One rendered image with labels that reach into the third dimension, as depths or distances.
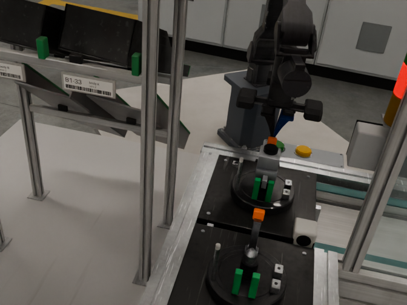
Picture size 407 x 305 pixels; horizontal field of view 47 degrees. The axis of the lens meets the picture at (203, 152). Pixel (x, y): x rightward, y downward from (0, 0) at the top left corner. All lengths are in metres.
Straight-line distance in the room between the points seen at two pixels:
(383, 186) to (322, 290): 0.22
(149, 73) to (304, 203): 0.51
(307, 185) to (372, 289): 0.27
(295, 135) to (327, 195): 0.39
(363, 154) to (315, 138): 0.69
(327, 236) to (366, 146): 0.32
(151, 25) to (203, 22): 3.47
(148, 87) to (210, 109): 0.86
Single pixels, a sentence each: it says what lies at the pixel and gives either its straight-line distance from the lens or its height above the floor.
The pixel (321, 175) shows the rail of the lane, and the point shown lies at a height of 0.96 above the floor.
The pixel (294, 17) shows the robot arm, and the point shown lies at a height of 1.34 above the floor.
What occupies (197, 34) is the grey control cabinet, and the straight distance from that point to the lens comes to 4.19.
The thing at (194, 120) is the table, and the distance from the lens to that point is 1.49.
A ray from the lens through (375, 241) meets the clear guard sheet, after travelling 0.91.
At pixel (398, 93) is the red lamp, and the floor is 1.32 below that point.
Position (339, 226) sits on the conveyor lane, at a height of 0.92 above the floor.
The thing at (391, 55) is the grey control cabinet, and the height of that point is 0.31.
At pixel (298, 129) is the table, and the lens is 1.53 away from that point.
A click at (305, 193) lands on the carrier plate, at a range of 1.08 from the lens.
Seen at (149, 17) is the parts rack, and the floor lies 1.40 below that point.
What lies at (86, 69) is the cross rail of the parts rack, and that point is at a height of 1.31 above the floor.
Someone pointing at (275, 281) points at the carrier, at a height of 1.00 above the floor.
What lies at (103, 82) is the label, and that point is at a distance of 0.73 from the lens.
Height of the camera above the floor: 1.61
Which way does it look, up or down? 34 degrees down
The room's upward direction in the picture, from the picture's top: 6 degrees clockwise
